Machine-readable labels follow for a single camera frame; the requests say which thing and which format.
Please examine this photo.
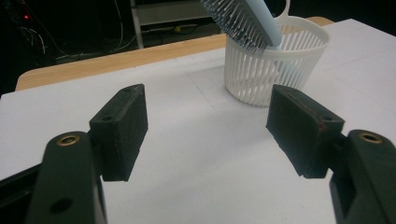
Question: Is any dark device with red light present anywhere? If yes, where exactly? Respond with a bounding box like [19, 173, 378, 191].
[7, 4, 43, 36]

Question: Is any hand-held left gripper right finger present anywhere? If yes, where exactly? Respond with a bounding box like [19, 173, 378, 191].
[265, 83, 396, 224]

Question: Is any white table cover sheet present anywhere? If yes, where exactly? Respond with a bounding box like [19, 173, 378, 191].
[0, 18, 396, 224]

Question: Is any bundle of floor cables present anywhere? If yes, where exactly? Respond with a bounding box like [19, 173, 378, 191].
[18, 0, 139, 61]

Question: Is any white plastic slotted basket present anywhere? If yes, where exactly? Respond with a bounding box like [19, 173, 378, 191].
[223, 0, 331, 107]

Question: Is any light blue hairbrush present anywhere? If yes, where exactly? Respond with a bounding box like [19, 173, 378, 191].
[200, 0, 284, 57]

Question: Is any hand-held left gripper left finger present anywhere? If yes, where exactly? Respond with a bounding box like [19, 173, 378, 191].
[24, 83, 149, 224]

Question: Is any white metal stand frame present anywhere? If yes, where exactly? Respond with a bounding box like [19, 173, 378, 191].
[130, 0, 216, 49]

